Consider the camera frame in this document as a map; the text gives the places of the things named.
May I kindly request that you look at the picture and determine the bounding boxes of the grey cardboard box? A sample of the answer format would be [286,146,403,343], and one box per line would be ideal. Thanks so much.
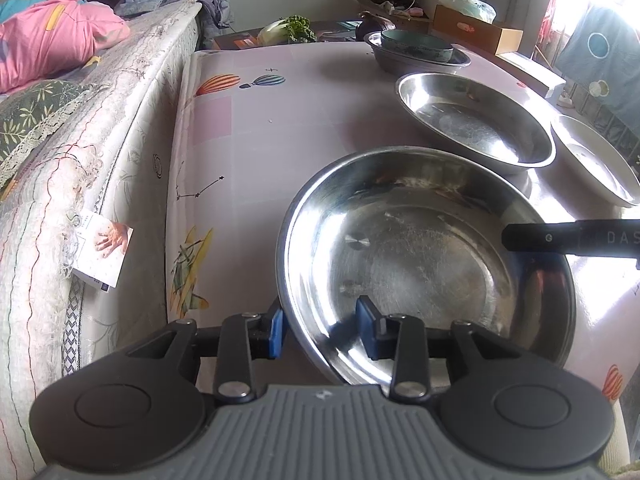
[345,0,431,23]

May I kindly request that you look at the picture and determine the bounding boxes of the pink pillow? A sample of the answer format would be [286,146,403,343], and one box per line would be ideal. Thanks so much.
[0,0,132,93]

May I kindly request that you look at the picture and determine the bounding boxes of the pink hanging garment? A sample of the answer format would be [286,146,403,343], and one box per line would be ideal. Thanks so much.
[537,0,571,46]

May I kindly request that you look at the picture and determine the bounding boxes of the teal ceramic bowl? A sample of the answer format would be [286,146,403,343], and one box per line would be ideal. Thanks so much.
[381,29,454,63]

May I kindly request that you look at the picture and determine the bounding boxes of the open brown cardboard box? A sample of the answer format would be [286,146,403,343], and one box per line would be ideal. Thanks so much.
[432,4,524,56]

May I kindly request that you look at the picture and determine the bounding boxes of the red cabbage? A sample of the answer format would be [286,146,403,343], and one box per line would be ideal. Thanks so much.
[356,11,396,41]

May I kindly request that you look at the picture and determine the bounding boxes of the large shallow steel plate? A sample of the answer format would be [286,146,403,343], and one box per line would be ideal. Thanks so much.
[276,146,577,386]
[396,72,557,168]

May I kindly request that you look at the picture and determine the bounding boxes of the metal drying rack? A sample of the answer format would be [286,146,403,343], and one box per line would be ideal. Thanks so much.
[565,80,640,136]

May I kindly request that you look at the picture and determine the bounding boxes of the grey white carton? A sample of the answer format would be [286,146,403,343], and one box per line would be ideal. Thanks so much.
[492,52,568,106]

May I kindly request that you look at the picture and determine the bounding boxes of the white plastic bag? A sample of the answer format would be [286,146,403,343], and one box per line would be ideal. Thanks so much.
[439,0,497,23]

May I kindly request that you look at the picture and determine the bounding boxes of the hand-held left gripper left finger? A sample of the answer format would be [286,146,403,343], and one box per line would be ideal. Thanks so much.
[125,305,288,407]

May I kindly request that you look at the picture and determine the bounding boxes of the grey-blue clothes pile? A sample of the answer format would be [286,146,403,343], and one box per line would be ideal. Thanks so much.
[114,0,233,51]

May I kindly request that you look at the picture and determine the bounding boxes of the green patterned pillow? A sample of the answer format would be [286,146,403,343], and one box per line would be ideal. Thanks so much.
[0,79,96,166]

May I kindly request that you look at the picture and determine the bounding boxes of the blue printed hanging cloth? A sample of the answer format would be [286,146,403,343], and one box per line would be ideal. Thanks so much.
[555,5,640,121]

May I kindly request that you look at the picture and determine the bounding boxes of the white printed ceramic plate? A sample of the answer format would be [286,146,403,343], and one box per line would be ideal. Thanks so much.
[550,115,640,208]

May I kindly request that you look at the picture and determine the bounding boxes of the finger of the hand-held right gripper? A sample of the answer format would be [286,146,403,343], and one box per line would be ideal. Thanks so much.
[501,219,581,257]

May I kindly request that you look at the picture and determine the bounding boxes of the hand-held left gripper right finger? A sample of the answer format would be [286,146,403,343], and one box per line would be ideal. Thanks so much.
[355,296,526,404]

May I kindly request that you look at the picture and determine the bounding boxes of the white patterned mattress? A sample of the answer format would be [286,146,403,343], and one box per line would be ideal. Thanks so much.
[0,2,203,461]

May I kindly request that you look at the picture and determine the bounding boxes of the small picture card packet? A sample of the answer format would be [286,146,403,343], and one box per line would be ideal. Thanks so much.
[72,208,135,291]

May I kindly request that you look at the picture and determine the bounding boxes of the leafy green cabbage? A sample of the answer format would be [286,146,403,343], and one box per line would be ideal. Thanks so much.
[257,15,317,46]

